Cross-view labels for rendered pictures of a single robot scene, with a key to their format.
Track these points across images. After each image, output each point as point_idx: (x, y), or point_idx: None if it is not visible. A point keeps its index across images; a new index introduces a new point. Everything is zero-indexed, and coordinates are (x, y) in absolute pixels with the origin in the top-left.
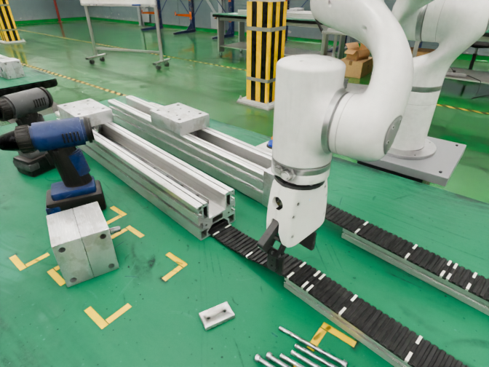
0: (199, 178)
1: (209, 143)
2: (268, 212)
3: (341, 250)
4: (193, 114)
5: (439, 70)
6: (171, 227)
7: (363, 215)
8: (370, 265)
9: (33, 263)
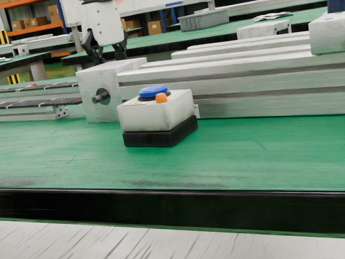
0: (215, 47)
1: (255, 51)
2: (119, 20)
3: (72, 109)
4: (335, 16)
5: None
6: None
7: (33, 130)
8: None
9: None
